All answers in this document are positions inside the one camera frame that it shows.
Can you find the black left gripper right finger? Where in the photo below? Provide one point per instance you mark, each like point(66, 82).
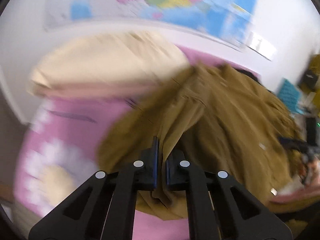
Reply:
point(218, 206)

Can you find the cream pillow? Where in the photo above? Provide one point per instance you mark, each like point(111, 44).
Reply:
point(107, 66)

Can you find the teal perforated storage rack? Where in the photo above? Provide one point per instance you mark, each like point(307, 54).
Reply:
point(289, 95)

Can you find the colourful wall map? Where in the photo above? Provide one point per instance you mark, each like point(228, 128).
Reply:
point(227, 20)

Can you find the olive brown jacket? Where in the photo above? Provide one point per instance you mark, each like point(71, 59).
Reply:
point(222, 119)

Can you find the pink bed sheet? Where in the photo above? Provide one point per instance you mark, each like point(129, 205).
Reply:
point(64, 134)

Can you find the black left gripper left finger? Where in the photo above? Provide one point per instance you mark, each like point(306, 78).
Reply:
point(103, 207)

